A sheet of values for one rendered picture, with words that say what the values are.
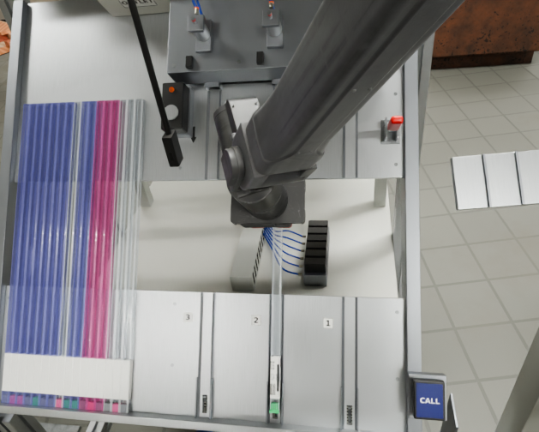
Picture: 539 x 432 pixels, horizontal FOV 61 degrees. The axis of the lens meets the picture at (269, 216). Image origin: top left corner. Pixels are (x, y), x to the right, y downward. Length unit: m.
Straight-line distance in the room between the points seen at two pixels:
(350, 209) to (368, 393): 0.61
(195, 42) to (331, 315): 0.46
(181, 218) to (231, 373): 0.63
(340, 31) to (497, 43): 3.28
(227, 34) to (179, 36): 0.08
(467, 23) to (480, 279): 1.95
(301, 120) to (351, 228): 0.84
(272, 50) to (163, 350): 0.49
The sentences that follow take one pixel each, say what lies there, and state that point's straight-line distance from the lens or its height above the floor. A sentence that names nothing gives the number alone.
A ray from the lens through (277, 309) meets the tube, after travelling 0.71.
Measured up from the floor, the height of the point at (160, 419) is 0.74.
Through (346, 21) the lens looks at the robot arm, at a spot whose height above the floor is 1.31.
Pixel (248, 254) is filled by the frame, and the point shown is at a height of 0.66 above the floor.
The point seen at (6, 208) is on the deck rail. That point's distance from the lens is 0.91.
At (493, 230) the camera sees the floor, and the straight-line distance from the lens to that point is 2.19.
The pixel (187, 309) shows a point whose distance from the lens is 0.76.
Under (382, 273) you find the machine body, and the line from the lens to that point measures 1.07.
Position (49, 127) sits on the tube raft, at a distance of 0.89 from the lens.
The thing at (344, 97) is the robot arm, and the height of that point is 1.26.
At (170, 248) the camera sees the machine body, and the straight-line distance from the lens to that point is 1.20.
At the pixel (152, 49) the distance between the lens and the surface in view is 0.86.
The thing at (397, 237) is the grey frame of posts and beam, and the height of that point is 0.64.
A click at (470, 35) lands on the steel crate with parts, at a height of 0.25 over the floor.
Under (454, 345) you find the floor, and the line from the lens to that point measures 1.74.
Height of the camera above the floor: 1.39
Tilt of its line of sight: 39 degrees down
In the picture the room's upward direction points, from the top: 8 degrees counter-clockwise
